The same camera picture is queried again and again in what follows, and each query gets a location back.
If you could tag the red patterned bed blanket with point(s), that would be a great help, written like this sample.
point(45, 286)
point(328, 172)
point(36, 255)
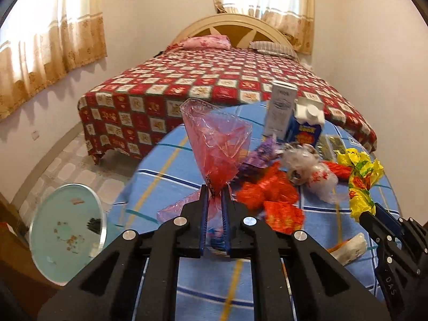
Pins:
point(200, 73)

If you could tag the red orange mesh wrapper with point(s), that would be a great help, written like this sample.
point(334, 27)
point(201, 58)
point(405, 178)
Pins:
point(337, 170)

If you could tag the white wall socket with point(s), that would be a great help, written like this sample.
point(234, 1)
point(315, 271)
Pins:
point(35, 135)

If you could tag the purple crumpled wrapper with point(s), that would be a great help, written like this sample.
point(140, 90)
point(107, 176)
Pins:
point(262, 153)

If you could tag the blue checked tablecloth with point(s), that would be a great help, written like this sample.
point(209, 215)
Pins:
point(167, 180)

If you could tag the light blue waste bin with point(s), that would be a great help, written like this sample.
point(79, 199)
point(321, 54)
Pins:
point(60, 214)

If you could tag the cream wooden headboard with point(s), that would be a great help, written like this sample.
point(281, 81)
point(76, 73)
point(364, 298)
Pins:
point(234, 25)

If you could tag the striped grey pillow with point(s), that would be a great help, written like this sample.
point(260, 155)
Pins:
point(274, 47)

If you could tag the red orange printed packet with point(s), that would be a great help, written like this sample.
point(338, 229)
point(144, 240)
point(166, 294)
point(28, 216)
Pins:
point(284, 215)

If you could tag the green foil packet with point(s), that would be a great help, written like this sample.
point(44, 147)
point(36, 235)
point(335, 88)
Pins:
point(331, 147)

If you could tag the pink floral pillow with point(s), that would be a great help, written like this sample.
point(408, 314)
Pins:
point(205, 41)

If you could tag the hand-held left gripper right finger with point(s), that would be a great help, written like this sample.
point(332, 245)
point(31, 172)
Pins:
point(225, 220)

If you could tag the pink transparent plastic bag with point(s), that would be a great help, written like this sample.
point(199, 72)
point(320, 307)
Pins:
point(217, 140)

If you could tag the red crumpled wrapper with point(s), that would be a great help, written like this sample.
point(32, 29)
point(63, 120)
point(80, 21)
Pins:
point(264, 187)

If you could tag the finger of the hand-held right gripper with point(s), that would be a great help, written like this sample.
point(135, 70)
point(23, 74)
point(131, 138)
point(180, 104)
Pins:
point(373, 229)
point(388, 215)

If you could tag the beige patterned curtain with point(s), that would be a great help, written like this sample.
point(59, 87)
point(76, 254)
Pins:
point(50, 33)
point(287, 10)

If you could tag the brown cardboard box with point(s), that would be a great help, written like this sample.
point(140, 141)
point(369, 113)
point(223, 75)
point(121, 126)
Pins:
point(16, 274)

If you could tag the blue carton with white cap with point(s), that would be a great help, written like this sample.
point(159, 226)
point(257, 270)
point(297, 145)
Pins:
point(302, 130)

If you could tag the clear plastic bag red print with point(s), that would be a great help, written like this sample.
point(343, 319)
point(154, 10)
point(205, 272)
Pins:
point(317, 177)

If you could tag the white tall carton box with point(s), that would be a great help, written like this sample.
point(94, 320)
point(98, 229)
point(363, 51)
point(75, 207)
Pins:
point(279, 113)

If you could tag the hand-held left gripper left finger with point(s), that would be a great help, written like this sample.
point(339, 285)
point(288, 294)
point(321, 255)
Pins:
point(204, 220)

